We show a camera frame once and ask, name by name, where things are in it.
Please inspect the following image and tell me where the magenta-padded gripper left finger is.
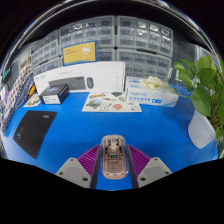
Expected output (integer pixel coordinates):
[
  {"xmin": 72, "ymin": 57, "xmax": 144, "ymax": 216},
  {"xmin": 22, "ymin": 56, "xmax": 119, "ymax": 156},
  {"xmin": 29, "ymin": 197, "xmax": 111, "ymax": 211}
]
[{"xmin": 54, "ymin": 144, "xmax": 103, "ymax": 190}]

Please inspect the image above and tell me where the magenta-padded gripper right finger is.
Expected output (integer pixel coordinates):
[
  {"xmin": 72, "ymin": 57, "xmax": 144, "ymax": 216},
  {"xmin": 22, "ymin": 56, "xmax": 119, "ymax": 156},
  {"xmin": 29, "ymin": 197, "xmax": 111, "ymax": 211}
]
[{"xmin": 124, "ymin": 144, "xmax": 173, "ymax": 190}]

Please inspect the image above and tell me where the black mouse pad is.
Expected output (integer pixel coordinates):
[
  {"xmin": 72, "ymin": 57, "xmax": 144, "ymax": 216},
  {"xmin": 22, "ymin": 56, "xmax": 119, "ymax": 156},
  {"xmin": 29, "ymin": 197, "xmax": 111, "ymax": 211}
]
[{"xmin": 13, "ymin": 110, "xmax": 58, "ymax": 160}]

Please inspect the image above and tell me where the green plant in white pot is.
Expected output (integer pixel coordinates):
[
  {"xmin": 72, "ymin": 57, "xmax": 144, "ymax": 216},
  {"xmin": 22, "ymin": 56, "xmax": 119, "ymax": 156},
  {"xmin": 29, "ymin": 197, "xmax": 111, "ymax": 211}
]
[{"xmin": 173, "ymin": 54, "xmax": 224, "ymax": 159}]

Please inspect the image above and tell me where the white and blue glove box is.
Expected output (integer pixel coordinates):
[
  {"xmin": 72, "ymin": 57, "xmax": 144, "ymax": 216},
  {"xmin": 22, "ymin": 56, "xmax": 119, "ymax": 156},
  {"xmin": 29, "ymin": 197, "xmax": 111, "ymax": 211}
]
[{"xmin": 124, "ymin": 75, "xmax": 180, "ymax": 108}]

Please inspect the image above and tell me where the colourful sticker sheet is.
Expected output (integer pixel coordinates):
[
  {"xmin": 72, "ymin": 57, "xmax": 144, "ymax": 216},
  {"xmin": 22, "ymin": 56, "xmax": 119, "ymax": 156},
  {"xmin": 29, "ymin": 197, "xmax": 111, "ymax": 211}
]
[
  {"xmin": 22, "ymin": 93, "xmax": 42, "ymax": 108},
  {"xmin": 81, "ymin": 91, "xmax": 143, "ymax": 113}
]

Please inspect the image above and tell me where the small black product box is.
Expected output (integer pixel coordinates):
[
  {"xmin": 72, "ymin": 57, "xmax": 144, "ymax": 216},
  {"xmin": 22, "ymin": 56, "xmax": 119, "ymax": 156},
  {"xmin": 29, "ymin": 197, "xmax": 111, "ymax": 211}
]
[{"xmin": 38, "ymin": 83, "xmax": 70, "ymax": 105}]

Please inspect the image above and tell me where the cream disposable glove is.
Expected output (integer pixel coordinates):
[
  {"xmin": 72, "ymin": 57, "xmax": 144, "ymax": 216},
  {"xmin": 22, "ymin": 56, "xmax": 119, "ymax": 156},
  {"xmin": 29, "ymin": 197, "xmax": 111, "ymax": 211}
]
[{"xmin": 139, "ymin": 75, "xmax": 165, "ymax": 91}]

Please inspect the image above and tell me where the navy white-dotted cloth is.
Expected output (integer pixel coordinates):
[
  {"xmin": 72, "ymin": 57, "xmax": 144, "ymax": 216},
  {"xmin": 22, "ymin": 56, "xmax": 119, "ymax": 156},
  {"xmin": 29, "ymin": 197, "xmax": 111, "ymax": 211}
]
[{"xmin": 0, "ymin": 74, "xmax": 35, "ymax": 134}]

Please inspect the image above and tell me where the small yellow-orange tool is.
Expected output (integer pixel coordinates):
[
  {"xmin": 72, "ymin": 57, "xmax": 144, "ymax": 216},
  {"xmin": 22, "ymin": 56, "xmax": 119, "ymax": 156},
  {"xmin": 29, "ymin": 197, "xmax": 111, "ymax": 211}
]
[{"xmin": 28, "ymin": 84, "xmax": 37, "ymax": 98}]

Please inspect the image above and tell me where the white keyboard packaging box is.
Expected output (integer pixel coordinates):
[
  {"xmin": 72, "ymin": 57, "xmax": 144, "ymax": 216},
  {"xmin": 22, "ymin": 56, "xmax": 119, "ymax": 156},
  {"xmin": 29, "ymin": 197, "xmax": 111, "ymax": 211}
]
[{"xmin": 33, "ymin": 60, "xmax": 127, "ymax": 96}]

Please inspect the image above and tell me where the grey small-parts drawer cabinet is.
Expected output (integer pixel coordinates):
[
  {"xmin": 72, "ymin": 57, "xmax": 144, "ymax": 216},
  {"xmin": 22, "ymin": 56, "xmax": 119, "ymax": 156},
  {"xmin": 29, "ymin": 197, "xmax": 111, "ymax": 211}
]
[
  {"xmin": 115, "ymin": 15, "xmax": 174, "ymax": 58},
  {"xmin": 30, "ymin": 31, "xmax": 61, "ymax": 68},
  {"xmin": 115, "ymin": 49, "xmax": 173, "ymax": 82},
  {"xmin": 59, "ymin": 16, "xmax": 116, "ymax": 48},
  {"xmin": 32, "ymin": 56, "xmax": 64, "ymax": 76},
  {"xmin": 97, "ymin": 48, "xmax": 116, "ymax": 63}
]

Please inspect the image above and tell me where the beige storage basket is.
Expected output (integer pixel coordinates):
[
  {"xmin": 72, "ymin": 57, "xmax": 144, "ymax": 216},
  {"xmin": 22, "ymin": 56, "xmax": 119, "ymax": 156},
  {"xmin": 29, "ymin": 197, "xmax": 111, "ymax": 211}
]
[{"xmin": 18, "ymin": 55, "xmax": 33, "ymax": 73}]

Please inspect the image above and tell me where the dark overhead shelf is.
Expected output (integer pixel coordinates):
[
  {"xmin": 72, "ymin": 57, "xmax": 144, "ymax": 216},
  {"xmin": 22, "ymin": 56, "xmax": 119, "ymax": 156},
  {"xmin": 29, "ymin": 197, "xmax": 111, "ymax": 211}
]
[{"xmin": 19, "ymin": 0, "xmax": 214, "ymax": 51}]

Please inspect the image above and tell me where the yellow box with blue frame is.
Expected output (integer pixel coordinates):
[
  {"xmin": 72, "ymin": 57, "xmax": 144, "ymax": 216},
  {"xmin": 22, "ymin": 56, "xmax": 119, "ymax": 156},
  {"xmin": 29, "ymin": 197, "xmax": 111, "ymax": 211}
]
[{"xmin": 61, "ymin": 40, "xmax": 99, "ymax": 66}]

